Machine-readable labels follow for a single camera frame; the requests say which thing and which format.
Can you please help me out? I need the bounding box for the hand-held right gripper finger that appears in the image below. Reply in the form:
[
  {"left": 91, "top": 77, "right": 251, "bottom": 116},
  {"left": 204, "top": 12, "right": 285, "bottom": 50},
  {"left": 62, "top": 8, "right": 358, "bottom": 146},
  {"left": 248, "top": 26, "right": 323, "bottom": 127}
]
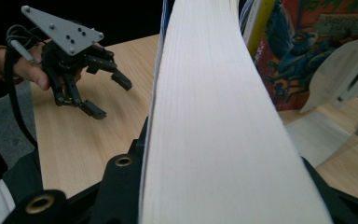
[{"left": 128, "top": 116, "right": 150, "bottom": 159}]

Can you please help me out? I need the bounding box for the blue cover book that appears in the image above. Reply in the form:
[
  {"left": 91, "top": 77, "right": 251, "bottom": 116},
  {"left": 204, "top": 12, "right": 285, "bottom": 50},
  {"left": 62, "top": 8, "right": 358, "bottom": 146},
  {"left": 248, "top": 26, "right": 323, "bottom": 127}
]
[{"left": 137, "top": 0, "right": 335, "bottom": 224}]

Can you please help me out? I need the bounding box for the yellow cover book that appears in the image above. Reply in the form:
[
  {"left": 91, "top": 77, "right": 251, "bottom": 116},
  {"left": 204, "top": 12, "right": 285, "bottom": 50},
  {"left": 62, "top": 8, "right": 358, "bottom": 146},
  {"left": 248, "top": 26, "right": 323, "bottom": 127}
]
[{"left": 240, "top": 0, "right": 278, "bottom": 59}]

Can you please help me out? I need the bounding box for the orange and blue illustrated book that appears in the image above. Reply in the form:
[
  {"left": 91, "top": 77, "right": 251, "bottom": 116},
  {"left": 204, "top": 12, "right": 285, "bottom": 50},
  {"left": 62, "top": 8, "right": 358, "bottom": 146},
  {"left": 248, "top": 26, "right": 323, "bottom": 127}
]
[{"left": 255, "top": 0, "right": 358, "bottom": 112}]

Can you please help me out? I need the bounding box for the dark cloth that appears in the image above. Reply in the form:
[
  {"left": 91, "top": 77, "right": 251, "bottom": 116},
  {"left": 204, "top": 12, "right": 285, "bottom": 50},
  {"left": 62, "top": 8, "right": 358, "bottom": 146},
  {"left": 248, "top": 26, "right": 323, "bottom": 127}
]
[{"left": 1, "top": 149, "right": 45, "bottom": 218}]

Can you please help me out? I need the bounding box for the grey cable plug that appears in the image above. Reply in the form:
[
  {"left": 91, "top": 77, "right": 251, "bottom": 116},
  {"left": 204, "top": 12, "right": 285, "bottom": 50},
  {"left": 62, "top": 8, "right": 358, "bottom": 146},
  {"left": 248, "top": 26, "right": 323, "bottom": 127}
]
[{"left": 10, "top": 39, "right": 37, "bottom": 63}]

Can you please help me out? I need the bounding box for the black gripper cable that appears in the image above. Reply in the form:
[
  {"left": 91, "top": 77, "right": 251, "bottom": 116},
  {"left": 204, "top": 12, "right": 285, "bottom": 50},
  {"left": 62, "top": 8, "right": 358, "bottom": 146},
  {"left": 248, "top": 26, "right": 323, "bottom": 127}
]
[{"left": 4, "top": 24, "right": 40, "bottom": 150}]

